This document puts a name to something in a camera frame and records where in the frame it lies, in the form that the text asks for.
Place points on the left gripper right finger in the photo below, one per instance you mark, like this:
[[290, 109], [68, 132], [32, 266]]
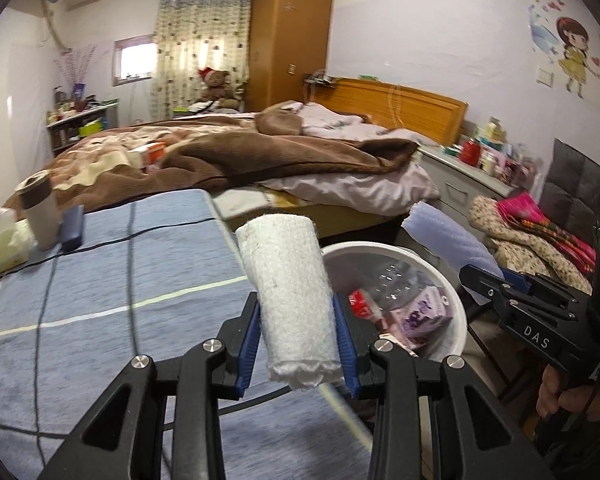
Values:
[[472, 436]]

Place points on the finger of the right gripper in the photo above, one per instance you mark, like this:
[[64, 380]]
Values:
[[507, 301], [546, 289]]

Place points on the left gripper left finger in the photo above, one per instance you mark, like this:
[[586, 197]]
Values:
[[121, 435]]

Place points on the lavender foam roll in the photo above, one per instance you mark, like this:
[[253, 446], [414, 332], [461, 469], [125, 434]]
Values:
[[448, 240]]

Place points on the purple milk carton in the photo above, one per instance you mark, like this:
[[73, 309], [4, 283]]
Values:
[[427, 312]]

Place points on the clear plastic bottle red label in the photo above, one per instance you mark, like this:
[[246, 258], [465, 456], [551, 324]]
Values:
[[391, 284]]

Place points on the white towel roll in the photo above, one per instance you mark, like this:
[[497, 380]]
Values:
[[284, 262]]

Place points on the white trash bin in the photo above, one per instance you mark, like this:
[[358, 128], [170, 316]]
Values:
[[345, 263]]

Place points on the right human hand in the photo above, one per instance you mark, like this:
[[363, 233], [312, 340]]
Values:
[[553, 395]]

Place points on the floral quilt pile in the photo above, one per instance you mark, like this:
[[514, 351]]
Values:
[[523, 252]]

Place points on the pink striped cloth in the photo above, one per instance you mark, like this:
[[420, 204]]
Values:
[[520, 212]]

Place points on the dark grey chair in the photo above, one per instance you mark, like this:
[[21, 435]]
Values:
[[571, 192]]

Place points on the grey drawer nightstand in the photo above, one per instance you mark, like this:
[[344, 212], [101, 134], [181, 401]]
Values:
[[458, 184]]

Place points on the red jar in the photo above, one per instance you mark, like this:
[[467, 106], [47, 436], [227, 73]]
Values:
[[470, 153]]

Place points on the pink bed sheet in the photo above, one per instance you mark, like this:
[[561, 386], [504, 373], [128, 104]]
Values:
[[339, 160]]

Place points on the blue checked mat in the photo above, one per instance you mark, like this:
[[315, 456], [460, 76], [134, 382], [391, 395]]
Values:
[[156, 277]]

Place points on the wooden bed headboard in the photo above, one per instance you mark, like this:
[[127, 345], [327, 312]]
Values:
[[391, 106]]

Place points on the dark blue glasses case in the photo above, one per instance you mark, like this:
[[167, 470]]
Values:
[[72, 228]]

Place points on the green tissue pack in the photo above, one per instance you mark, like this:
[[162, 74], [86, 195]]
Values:
[[16, 240]]

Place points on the beige brown-lid cup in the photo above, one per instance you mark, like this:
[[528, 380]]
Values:
[[38, 201]]

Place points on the orange white box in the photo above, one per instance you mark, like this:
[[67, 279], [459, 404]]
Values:
[[147, 155]]

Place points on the brown fleece blanket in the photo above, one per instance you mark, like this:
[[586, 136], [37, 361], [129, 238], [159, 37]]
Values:
[[213, 153]]

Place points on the cluttered side shelf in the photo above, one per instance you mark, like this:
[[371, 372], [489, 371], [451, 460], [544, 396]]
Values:
[[72, 121]]

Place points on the wooden wardrobe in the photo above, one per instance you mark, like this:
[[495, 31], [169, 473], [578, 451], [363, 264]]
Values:
[[288, 42]]

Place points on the brown teddy bear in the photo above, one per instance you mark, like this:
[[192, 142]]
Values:
[[216, 88]]

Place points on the patterned window curtain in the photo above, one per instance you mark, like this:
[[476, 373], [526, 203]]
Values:
[[192, 35]]

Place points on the cartoon children wall sticker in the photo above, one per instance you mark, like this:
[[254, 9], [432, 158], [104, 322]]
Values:
[[566, 52]]

